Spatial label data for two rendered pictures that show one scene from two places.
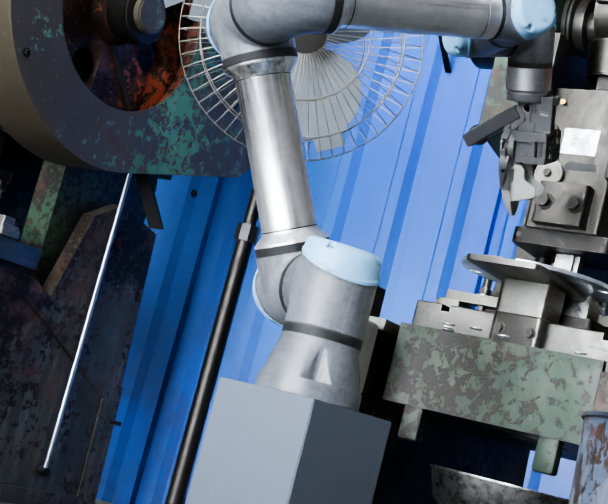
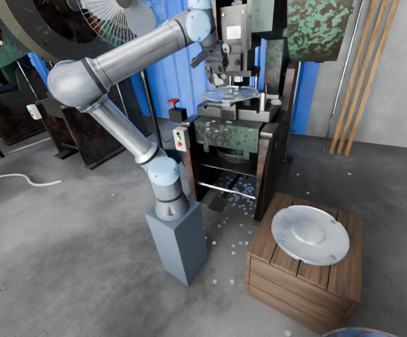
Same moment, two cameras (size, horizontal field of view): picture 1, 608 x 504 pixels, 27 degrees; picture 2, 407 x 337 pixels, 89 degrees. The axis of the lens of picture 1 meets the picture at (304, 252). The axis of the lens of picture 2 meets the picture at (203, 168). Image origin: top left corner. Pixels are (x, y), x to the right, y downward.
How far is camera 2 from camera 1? 1.32 m
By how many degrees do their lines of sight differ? 42
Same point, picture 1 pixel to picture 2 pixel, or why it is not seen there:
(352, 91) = (150, 14)
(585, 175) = (238, 47)
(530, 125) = (214, 57)
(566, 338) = (244, 114)
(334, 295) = (165, 190)
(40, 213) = not seen: hidden behind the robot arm
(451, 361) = (211, 132)
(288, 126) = (119, 124)
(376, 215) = not seen: hidden behind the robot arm
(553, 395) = (244, 140)
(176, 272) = not seen: hidden behind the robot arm
